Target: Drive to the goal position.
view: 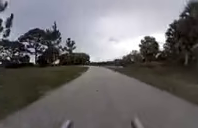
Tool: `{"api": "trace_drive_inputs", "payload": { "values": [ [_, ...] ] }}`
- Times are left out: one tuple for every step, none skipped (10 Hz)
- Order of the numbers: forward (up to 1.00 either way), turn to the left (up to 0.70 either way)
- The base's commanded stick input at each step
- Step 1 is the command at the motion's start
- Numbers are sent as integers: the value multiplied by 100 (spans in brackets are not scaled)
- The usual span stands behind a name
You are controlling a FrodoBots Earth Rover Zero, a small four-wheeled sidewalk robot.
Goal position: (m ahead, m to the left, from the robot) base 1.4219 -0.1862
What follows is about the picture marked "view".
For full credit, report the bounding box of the grey paved path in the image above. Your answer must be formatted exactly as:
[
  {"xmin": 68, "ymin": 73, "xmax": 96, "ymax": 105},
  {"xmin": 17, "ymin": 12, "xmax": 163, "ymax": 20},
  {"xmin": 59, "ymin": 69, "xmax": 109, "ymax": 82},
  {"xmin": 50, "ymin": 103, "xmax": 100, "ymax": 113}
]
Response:
[{"xmin": 0, "ymin": 65, "xmax": 198, "ymax": 128}]

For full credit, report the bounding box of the round-crowned tree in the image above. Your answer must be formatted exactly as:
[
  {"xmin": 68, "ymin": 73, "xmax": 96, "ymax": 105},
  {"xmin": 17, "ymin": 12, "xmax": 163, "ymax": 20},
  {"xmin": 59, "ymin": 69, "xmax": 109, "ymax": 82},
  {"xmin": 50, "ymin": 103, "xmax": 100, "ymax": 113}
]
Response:
[{"xmin": 138, "ymin": 35, "xmax": 160, "ymax": 63}]

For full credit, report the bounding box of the row of trees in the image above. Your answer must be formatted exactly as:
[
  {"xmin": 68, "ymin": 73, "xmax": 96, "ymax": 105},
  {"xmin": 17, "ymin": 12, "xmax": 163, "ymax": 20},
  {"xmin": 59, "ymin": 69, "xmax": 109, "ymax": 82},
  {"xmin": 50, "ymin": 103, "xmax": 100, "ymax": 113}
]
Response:
[
  {"xmin": 163, "ymin": 0, "xmax": 198, "ymax": 68},
  {"xmin": 0, "ymin": 0, "xmax": 91, "ymax": 68}
]

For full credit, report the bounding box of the robot's own part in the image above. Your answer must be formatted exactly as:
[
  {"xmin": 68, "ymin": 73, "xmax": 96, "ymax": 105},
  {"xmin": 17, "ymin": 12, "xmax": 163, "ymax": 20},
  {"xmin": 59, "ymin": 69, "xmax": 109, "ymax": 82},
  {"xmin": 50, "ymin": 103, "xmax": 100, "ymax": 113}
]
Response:
[
  {"xmin": 130, "ymin": 116, "xmax": 145, "ymax": 128},
  {"xmin": 60, "ymin": 119, "xmax": 74, "ymax": 128}
]

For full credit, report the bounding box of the rough grass verge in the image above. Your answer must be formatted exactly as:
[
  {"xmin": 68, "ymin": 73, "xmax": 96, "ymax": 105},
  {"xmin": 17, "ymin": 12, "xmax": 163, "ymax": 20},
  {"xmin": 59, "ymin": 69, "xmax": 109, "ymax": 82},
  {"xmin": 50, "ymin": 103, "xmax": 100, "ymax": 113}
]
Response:
[{"xmin": 106, "ymin": 62, "xmax": 198, "ymax": 111}]

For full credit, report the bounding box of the mown grass field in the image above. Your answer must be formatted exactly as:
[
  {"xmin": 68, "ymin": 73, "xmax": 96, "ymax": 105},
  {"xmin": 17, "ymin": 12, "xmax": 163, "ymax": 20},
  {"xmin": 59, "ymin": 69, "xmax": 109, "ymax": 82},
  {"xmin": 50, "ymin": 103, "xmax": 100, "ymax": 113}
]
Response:
[{"xmin": 0, "ymin": 64, "xmax": 90, "ymax": 126}]

